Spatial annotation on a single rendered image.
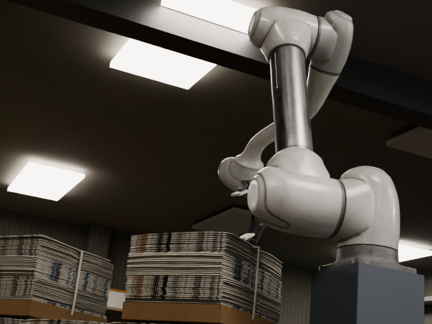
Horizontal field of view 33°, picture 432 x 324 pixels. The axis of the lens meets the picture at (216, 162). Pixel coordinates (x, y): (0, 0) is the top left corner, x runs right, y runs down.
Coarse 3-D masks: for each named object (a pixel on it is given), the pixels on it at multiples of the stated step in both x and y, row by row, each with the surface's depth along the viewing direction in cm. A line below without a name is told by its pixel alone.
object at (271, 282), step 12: (264, 252) 198; (264, 264) 198; (276, 264) 206; (264, 276) 197; (276, 276) 206; (264, 288) 196; (276, 288) 203; (264, 300) 195; (276, 300) 202; (264, 312) 194; (276, 312) 201
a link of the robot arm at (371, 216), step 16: (352, 176) 184; (368, 176) 182; (384, 176) 184; (352, 192) 179; (368, 192) 180; (384, 192) 181; (352, 208) 177; (368, 208) 178; (384, 208) 179; (352, 224) 177; (368, 224) 177; (384, 224) 178; (336, 240) 182; (352, 240) 178; (368, 240) 177; (384, 240) 177
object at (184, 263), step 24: (144, 240) 189; (168, 240) 185; (192, 240) 182; (216, 240) 179; (240, 240) 186; (144, 264) 186; (168, 264) 182; (192, 264) 179; (216, 264) 176; (240, 264) 184; (144, 288) 184; (168, 288) 180; (192, 288) 177; (216, 288) 174; (240, 288) 182
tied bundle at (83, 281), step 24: (0, 240) 214; (24, 240) 210; (0, 264) 211; (24, 264) 207; (48, 264) 210; (72, 264) 219; (96, 264) 230; (0, 288) 208; (24, 288) 204; (48, 288) 208; (72, 288) 218; (96, 288) 229; (72, 312) 217; (96, 312) 229
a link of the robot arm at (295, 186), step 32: (256, 32) 211; (288, 32) 208; (288, 64) 203; (288, 96) 196; (288, 128) 190; (288, 160) 180; (320, 160) 184; (256, 192) 177; (288, 192) 173; (320, 192) 176; (288, 224) 176; (320, 224) 176
